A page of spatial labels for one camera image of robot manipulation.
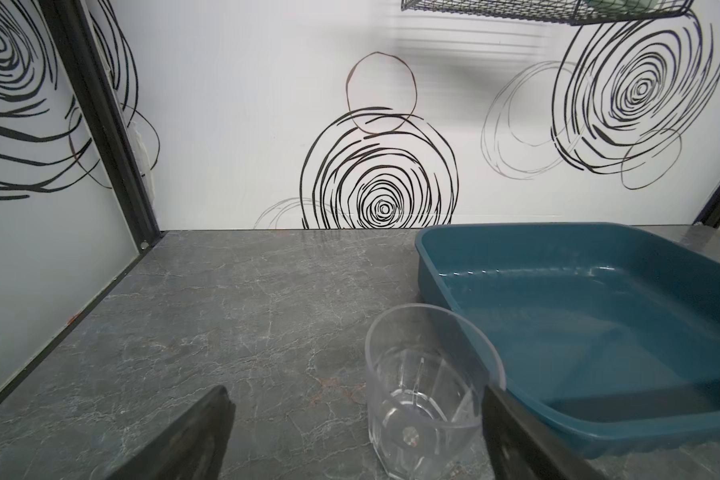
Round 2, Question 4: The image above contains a teal plastic bin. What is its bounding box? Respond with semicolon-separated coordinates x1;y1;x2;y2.
415;223;720;458

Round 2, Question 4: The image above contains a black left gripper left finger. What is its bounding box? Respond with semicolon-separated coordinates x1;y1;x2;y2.
108;385;236;479

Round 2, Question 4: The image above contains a black corner frame post left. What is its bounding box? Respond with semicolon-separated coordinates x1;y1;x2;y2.
39;1;161;252

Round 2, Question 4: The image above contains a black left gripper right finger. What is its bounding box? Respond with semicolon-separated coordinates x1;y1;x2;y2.
481;384;604;480

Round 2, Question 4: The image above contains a black wire wall basket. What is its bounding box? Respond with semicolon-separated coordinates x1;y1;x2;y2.
400;0;693;25

